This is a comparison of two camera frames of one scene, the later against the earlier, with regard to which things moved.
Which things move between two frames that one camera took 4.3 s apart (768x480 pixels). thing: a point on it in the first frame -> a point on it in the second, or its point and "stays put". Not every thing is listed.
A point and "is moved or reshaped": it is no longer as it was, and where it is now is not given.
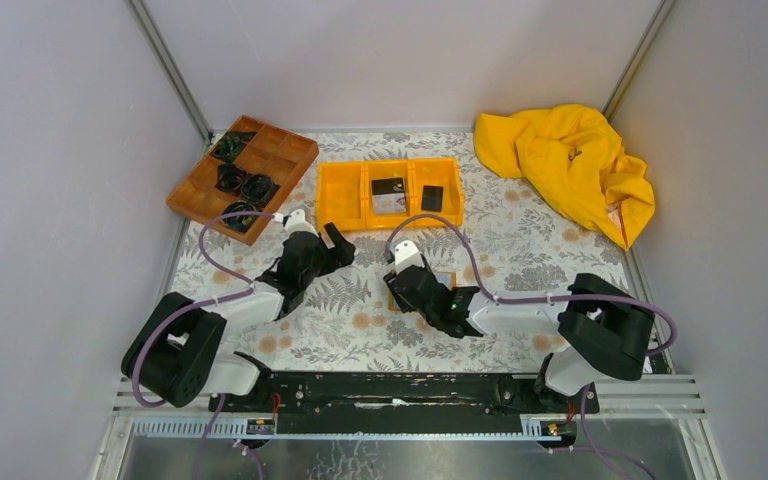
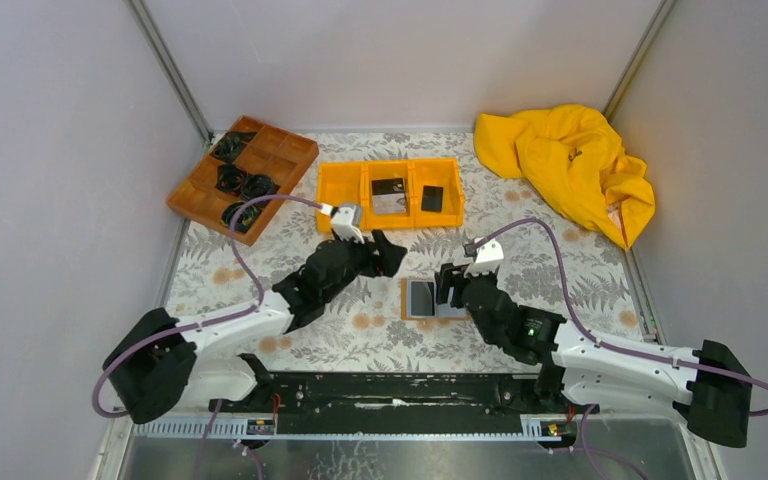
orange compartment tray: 252,170 stays put
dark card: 432,198 stays put
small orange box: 395,304 is moved or reshaped
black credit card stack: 387,186 stays put
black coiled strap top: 231,145 stays put
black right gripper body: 430,317 -> 492,276
